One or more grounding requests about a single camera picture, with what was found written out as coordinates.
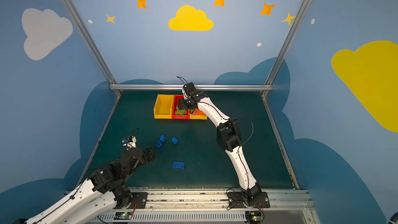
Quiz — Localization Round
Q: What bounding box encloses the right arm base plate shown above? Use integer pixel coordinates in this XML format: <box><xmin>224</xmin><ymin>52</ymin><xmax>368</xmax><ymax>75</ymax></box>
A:
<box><xmin>226</xmin><ymin>191</ymin><xmax>271</xmax><ymax>210</ymax></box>

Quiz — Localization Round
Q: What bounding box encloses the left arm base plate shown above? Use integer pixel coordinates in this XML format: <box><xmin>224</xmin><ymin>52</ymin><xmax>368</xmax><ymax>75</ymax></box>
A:
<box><xmin>118</xmin><ymin>192</ymin><xmax>148</xmax><ymax>211</ymax></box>

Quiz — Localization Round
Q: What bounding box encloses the aluminium frame back bar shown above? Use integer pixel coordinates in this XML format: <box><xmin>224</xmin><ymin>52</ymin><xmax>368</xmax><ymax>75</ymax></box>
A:
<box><xmin>109</xmin><ymin>83</ymin><xmax>273</xmax><ymax>92</ymax></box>

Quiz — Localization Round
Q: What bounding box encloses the right circuit board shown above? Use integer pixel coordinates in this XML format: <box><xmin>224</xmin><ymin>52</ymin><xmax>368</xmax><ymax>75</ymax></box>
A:
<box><xmin>245</xmin><ymin>211</ymin><xmax>264</xmax><ymax>224</ymax></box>

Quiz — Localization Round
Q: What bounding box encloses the blue 2x4 lego brick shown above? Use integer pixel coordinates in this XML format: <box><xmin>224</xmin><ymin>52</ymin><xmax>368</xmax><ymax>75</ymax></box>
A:
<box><xmin>172</xmin><ymin>161</ymin><xmax>185</xmax><ymax>170</ymax></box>

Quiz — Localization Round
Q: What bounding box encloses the left circuit board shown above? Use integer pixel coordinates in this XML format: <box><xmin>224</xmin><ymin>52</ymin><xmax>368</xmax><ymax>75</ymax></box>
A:
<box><xmin>114</xmin><ymin>212</ymin><xmax>133</xmax><ymax>220</ymax></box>

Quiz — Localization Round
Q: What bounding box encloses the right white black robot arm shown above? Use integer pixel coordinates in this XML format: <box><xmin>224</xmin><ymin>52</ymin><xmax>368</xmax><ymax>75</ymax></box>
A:
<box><xmin>178</xmin><ymin>83</ymin><xmax>262</xmax><ymax>206</ymax></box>

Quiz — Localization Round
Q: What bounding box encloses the aluminium front rail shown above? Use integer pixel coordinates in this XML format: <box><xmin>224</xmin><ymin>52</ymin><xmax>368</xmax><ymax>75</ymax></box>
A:
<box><xmin>86</xmin><ymin>189</ymin><xmax>320</xmax><ymax>224</ymax></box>

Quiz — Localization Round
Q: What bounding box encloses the circuit board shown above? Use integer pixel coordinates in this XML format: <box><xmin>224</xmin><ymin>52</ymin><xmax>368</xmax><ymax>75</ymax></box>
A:
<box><xmin>245</xmin><ymin>211</ymin><xmax>264</xmax><ymax>224</ymax></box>
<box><xmin>114</xmin><ymin>212</ymin><xmax>133</xmax><ymax>220</ymax></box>

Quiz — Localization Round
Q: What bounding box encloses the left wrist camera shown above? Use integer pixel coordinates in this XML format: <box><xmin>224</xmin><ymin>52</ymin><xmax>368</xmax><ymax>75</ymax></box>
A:
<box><xmin>122</xmin><ymin>136</ymin><xmax>137</xmax><ymax>149</ymax></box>

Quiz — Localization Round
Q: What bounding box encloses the left yellow bin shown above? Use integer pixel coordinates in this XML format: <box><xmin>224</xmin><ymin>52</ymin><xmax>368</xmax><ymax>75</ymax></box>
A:
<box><xmin>153</xmin><ymin>94</ymin><xmax>174</xmax><ymax>119</ymax></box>

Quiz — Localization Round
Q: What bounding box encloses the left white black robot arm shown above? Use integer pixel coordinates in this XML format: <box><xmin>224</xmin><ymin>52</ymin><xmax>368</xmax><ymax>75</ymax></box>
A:
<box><xmin>14</xmin><ymin>146</ymin><xmax>155</xmax><ymax>224</ymax></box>

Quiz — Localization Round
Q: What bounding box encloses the red middle bin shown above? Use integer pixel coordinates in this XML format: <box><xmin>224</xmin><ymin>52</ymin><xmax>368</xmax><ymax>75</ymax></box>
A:
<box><xmin>172</xmin><ymin>95</ymin><xmax>189</xmax><ymax>120</ymax></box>

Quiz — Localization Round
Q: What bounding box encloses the yellow bin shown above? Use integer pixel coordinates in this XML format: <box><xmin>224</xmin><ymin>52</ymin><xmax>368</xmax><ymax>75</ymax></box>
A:
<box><xmin>153</xmin><ymin>94</ymin><xmax>174</xmax><ymax>119</ymax></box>
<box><xmin>189</xmin><ymin>110</ymin><xmax>207</xmax><ymax>120</ymax></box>

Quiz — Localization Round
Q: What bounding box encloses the long orange lego piece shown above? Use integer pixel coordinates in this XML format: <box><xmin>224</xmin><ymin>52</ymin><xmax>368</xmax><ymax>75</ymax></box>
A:
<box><xmin>192</xmin><ymin>109</ymin><xmax>205</xmax><ymax>116</ymax></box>

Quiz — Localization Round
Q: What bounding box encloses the right yellow bin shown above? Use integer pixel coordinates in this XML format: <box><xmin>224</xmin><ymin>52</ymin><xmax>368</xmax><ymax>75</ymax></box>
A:
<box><xmin>189</xmin><ymin>110</ymin><xmax>207</xmax><ymax>120</ymax></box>

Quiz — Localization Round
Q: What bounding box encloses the green 2x4 lego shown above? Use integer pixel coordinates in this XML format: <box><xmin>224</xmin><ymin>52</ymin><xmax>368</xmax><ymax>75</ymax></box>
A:
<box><xmin>175</xmin><ymin>108</ymin><xmax>188</xmax><ymax>115</ymax></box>

